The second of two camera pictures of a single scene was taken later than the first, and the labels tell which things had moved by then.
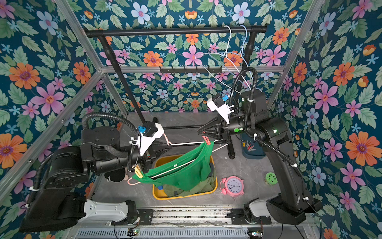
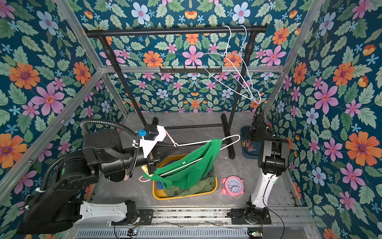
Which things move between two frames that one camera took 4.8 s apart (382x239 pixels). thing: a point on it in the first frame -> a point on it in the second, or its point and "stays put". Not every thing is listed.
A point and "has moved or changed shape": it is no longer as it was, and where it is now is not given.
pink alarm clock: [232, 185] stays put
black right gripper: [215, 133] -> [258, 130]
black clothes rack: [104, 33] stays put
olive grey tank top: [209, 184] stays put
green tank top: [187, 173] has moved or changed shape
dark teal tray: [250, 149] stays put
